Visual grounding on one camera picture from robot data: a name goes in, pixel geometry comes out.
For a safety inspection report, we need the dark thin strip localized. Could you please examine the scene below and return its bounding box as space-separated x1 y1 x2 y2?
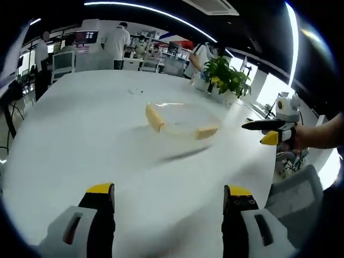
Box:
155 146 212 164

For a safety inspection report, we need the ceiling air vent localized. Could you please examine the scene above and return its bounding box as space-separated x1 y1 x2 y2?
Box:
203 0 240 16

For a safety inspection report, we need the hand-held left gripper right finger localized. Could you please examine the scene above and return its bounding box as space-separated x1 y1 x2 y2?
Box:
221 184 299 258

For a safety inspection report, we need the ceiling light strip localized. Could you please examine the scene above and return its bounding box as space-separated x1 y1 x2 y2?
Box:
284 2 299 90

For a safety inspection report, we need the grey mesh chair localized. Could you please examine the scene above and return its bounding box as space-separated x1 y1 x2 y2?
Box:
264 164 325 240

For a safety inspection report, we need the monitor with red screen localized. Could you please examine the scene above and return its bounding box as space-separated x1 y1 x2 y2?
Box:
74 30 99 46

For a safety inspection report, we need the long curved ceiling light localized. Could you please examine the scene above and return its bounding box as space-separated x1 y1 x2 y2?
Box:
84 2 218 43

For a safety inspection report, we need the white office chair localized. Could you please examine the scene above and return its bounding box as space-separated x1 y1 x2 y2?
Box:
52 50 76 82
141 58 162 73

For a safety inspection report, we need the green potted plant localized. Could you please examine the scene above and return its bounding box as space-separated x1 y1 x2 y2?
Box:
202 55 253 98

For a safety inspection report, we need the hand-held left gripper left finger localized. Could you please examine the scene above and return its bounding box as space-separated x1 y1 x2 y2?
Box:
36 182 116 258

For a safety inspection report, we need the white plant pot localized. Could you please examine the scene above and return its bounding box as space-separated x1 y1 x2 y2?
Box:
192 71 216 94

